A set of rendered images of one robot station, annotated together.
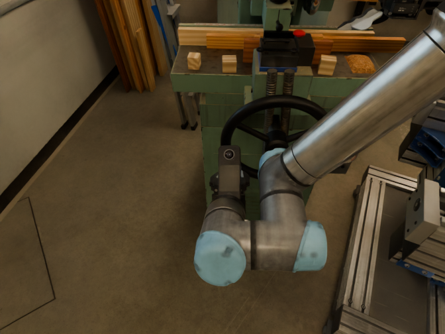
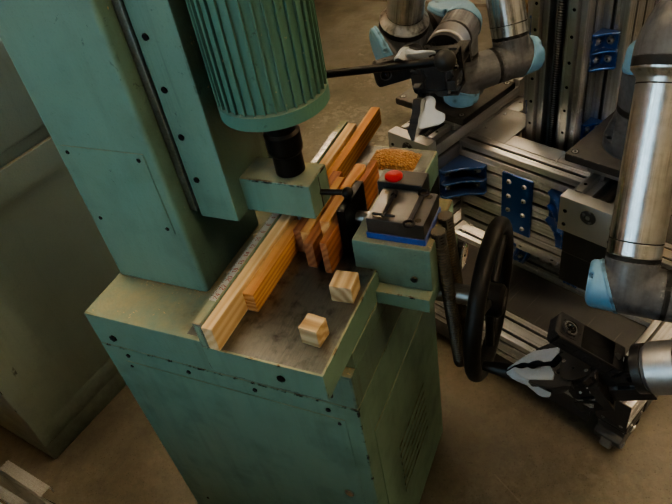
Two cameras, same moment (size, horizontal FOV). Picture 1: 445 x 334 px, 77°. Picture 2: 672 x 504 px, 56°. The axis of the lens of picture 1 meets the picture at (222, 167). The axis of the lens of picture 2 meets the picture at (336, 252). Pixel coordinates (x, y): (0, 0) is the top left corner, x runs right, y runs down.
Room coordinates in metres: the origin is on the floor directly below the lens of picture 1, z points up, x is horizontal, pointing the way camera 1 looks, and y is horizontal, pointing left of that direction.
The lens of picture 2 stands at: (0.41, 0.63, 1.61)
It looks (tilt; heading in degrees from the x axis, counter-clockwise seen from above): 40 degrees down; 297
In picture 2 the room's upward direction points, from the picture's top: 11 degrees counter-clockwise
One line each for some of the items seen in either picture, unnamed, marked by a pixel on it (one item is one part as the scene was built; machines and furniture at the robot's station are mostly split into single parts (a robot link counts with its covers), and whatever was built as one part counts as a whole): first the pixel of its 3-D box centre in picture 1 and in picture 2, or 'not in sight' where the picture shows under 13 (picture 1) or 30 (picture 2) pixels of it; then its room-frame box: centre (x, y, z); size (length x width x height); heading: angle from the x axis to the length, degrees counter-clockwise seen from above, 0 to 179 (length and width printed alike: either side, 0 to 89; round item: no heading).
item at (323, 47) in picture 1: (286, 52); (352, 213); (0.78, -0.18, 0.93); 0.25 x 0.01 x 0.07; 87
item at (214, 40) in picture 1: (302, 43); (323, 193); (0.86, -0.25, 0.92); 0.60 x 0.02 x 0.04; 87
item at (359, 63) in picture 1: (361, 61); (393, 157); (0.77, -0.40, 0.91); 0.10 x 0.07 x 0.02; 177
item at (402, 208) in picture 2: (285, 50); (404, 203); (0.67, -0.16, 0.99); 0.13 x 0.11 x 0.06; 87
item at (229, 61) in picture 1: (229, 63); (344, 286); (0.74, -0.02, 0.92); 0.04 x 0.04 x 0.03; 1
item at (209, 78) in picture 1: (274, 75); (362, 251); (0.76, -0.16, 0.87); 0.61 x 0.30 x 0.06; 87
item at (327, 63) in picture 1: (326, 65); not in sight; (0.73, -0.29, 0.92); 0.04 x 0.03 x 0.04; 77
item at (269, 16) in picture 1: (275, 14); (286, 190); (0.89, -0.16, 0.99); 0.14 x 0.07 x 0.09; 177
